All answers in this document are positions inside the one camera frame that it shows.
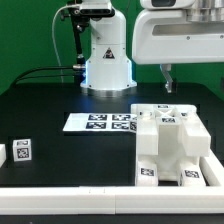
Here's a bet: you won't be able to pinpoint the white chair back part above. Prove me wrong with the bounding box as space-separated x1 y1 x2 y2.
131 104 211 157

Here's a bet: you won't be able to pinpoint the printed marker sheet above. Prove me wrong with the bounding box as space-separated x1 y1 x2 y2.
63 113 137 132

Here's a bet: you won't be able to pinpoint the white chair seat part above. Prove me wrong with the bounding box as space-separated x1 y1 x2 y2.
136 115 211 180

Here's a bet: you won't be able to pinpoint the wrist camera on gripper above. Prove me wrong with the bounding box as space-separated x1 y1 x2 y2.
140 0 195 10

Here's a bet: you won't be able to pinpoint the white frame wall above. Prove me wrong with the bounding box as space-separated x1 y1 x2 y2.
0 155 224 215

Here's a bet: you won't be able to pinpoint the small white tagged cube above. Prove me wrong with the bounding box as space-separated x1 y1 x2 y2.
13 139 32 162

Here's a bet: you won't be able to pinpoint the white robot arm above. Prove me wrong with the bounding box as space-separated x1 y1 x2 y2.
79 0 224 95

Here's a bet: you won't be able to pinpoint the grey camera cable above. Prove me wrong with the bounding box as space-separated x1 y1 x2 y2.
51 3 81 84

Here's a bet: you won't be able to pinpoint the white block left edge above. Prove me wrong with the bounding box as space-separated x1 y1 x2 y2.
0 144 6 168

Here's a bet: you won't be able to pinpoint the black cables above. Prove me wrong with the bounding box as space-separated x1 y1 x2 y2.
10 65 84 87

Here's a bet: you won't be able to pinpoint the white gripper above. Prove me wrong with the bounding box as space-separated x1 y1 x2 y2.
132 10 224 93

